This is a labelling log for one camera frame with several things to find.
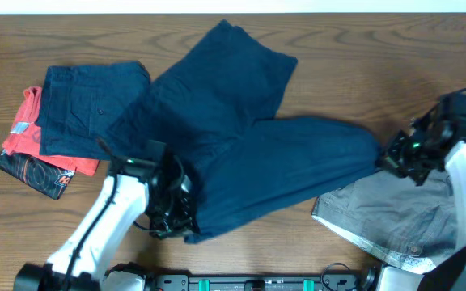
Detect grey shorts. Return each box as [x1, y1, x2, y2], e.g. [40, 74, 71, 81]
[311, 171, 457, 274]

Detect navy shorts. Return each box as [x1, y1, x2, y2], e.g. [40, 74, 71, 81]
[36, 61, 150, 160]
[108, 21, 379, 244]

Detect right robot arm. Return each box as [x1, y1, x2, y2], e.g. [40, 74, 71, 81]
[376, 88, 466, 291]

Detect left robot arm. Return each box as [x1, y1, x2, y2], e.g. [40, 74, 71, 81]
[13, 141, 198, 290]

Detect folded black orange-print garment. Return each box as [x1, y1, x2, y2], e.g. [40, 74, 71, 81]
[0, 150, 75, 200]

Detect folded navy shorts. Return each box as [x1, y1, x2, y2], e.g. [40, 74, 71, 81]
[36, 61, 150, 160]

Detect folded red t-shirt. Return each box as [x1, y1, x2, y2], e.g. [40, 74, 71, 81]
[2, 86, 100, 176]

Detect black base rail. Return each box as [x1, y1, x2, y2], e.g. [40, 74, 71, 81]
[103, 262, 363, 291]

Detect small black base cable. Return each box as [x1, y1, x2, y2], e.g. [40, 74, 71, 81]
[320, 262, 359, 291]

